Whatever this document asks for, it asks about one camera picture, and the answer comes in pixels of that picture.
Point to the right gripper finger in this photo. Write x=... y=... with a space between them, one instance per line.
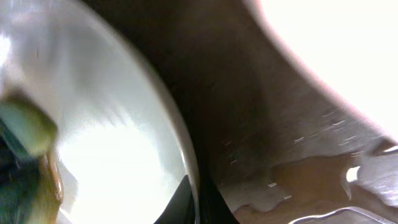
x=183 y=205

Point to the green yellow sponge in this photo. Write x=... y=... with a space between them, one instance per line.
x=27 y=131

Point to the white plate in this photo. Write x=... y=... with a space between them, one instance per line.
x=122 y=147
x=347 y=49

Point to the brown plastic serving tray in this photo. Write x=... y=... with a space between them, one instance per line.
x=270 y=147

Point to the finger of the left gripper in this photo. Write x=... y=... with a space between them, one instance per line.
x=31 y=191

